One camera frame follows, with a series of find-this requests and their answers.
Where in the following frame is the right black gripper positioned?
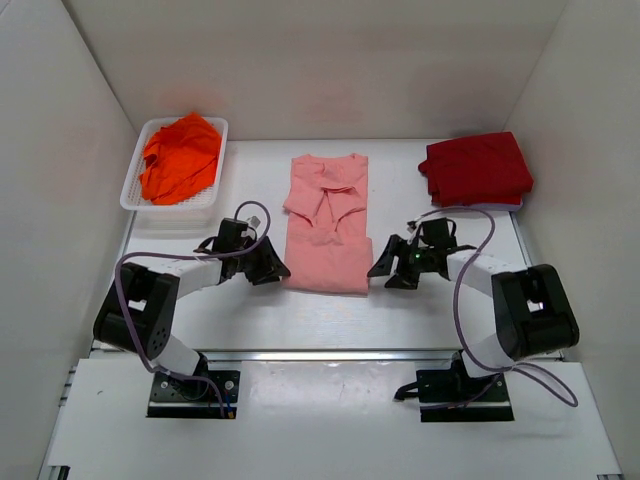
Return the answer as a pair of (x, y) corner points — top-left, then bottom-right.
(368, 235), (434, 290)

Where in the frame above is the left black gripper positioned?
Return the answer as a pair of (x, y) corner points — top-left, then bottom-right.
(235, 235), (291, 286)

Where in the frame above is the pink polo shirt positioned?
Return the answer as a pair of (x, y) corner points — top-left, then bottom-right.
(283, 154), (373, 296)

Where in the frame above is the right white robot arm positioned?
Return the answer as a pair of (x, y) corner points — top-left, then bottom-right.
(368, 218), (580, 401)

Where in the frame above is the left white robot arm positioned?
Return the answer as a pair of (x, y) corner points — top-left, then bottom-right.
(93, 218), (290, 398)

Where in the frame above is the white plastic basket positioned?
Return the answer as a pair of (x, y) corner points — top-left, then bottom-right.
(120, 117), (229, 223)

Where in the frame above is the white tray under red shirt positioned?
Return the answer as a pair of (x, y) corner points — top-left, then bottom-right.
(456, 201), (523, 212)

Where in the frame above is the folded red t shirt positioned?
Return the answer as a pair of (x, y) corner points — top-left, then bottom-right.
(418, 132), (534, 207)

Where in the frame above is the orange t shirt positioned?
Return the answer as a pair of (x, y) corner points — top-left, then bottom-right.
(139, 112), (222, 206)

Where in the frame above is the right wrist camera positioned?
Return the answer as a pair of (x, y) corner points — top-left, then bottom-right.
(407, 219), (423, 244)

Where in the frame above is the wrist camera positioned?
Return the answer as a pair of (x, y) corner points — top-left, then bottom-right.
(407, 219), (423, 244)
(246, 216), (262, 230)

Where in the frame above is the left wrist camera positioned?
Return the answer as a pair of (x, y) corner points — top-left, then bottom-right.
(246, 216), (262, 230)

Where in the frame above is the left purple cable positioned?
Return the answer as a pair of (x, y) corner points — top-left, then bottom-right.
(114, 200), (272, 419)

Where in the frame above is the purple cable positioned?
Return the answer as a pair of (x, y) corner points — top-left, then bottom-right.
(407, 207), (580, 412)
(114, 200), (272, 419)

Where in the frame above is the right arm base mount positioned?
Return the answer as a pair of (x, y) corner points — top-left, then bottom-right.
(394, 360), (515, 423)

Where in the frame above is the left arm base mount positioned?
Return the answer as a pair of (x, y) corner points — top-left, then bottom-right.
(146, 366), (241, 420)

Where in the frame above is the aluminium table rail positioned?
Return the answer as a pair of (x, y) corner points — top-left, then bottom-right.
(94, 348), (564, 363)

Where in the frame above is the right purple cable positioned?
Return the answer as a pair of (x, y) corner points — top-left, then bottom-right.
(407, 207), (580, 412)

